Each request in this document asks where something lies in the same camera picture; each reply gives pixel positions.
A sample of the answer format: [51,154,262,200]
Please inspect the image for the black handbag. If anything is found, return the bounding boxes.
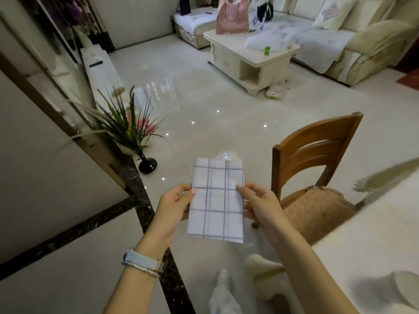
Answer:
[254,2,274,30]

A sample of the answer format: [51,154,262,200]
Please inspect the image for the purple flower bunch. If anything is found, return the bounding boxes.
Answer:
[59,0,99,36]

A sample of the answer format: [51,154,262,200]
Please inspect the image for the person's left hand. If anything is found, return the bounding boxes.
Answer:
[136,184,196,259]

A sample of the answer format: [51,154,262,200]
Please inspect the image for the silver bracelet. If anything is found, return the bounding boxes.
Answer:
[121,261,162,278]

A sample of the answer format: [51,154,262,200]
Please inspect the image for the cream coffee table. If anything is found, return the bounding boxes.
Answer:
[203,29,301,97]

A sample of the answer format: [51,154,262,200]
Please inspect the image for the cream fluffy slipper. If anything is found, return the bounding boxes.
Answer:
[244,254,289,302]

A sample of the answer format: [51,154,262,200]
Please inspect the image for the person's right forearm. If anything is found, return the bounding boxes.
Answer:
[272,230,361,314]

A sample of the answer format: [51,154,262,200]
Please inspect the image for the pink paper bag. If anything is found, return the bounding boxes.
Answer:
[215,0,250,35]

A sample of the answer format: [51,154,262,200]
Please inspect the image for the person's right hand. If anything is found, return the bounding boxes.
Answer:
[236,182,297,247]

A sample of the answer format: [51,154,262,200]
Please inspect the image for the cream sofa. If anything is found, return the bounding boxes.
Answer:
[173,0,417,87]

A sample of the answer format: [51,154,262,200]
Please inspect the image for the green plant with pink flowers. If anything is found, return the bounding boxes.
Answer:
[69,85,171,160]

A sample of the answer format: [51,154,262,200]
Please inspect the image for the brown wooden chair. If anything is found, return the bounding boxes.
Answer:
[271,112,364,246]

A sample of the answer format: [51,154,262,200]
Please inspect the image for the white television stand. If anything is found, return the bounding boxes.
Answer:
[80,46,132,110]

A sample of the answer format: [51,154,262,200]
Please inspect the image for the light blue strap wristwatch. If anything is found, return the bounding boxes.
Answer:
[123,248,164,275]

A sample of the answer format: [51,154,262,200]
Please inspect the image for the person's left forearm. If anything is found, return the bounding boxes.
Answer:
[101,247,171,314]

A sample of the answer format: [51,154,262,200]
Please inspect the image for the person's white trouser leg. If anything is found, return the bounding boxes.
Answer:
[209,269,243,314]

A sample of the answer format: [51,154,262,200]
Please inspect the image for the tan chair seat cushion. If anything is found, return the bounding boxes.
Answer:
[282,186,358,246]

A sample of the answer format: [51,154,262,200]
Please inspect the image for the flat screen television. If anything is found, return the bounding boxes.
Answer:
[31,0,82,64]

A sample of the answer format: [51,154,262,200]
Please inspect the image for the cream printed pillow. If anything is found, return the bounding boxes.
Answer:
[312,0,357,30]

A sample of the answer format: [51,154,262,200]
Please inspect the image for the white bowl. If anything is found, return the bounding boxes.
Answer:
[355,271,419,314]

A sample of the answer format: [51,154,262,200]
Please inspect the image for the white checkered cloth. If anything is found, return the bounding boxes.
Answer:
[187,157,245,244]

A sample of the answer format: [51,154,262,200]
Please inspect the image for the black round vase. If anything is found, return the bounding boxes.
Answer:
[138,154,158,174]

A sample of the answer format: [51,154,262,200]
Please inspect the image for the grey sofa cover cloth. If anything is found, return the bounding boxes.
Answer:
[292,27,356,75]

